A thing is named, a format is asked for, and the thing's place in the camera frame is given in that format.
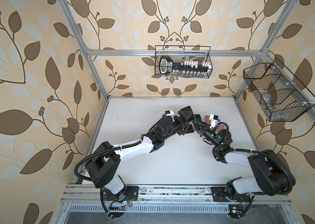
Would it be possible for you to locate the right wire basket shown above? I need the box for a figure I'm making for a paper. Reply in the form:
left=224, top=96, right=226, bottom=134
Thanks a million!
left=243, top=58, right=315, bottom=122

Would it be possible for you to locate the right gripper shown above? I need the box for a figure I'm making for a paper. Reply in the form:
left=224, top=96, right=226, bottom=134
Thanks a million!
left=192, top=119, right=221, bottom=150

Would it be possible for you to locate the pink phone case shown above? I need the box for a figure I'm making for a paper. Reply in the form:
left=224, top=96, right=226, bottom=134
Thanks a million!
left=215, top=122, right=229, bottom=135
left=205, top=115, right=211, bottom=124

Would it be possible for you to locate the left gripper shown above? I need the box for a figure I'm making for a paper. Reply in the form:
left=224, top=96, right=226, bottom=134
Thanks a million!
left=161, top=109, right=192, bottom=141

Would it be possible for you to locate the phone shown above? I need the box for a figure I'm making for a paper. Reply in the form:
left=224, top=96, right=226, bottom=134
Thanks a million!
left=195, top=114, right=203, bottom=125
left=178, top=106, right=196, bottom=123

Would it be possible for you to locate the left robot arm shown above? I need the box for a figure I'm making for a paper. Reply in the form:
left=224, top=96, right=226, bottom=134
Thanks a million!
left=74, top=106, right=195, bottom=196

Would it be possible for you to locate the aluminium frame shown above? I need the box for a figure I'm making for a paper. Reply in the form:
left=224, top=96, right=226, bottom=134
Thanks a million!
left=53, top=0, right=315, bottom=224

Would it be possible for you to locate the wire basket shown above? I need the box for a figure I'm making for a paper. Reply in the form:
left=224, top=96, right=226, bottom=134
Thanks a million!
left=243, top=58, right=315, bottom=122
left=154, top=45, right=213, bottom=79

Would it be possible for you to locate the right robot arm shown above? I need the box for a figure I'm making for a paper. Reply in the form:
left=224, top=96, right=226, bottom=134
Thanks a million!
left=193, top=121, right=296, bottom=196

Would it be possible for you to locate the back wire basket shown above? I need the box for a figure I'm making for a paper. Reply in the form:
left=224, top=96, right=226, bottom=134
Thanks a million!
left=154, top=45, right=213, bottom=79

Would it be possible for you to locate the socket set on black rail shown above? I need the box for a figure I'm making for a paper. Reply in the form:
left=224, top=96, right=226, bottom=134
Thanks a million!
left=157, top=56, right=212, bottom=76

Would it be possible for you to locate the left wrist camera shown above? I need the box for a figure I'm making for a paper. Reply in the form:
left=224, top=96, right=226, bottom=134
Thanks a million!
left=164, top=110, right=174, bottom=117

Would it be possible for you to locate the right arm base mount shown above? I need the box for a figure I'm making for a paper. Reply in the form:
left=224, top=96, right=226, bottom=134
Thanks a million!
left=211, top=186, right=255, bottom=219

